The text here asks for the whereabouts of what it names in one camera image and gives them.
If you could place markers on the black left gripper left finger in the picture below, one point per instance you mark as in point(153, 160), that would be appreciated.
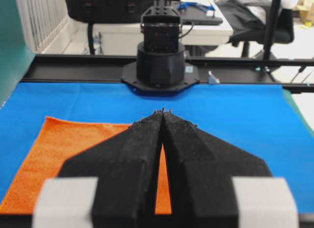
point(110, 185)

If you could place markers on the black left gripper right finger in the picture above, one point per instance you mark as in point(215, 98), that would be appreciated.
point(214, 184)

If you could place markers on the orange towel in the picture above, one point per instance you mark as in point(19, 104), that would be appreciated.
point(57, 142)

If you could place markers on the blue table cloth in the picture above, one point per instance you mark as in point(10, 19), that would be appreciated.
point(255, 118)

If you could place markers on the white desk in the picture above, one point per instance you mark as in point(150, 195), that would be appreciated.
point(123, 39)

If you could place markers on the black office chair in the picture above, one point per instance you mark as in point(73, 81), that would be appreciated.
point(249, 19)

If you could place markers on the black vertical pole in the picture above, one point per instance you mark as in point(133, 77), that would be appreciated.
point(270, 28)

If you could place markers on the black metal frame rail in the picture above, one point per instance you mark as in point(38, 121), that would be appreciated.
point(121, 69)

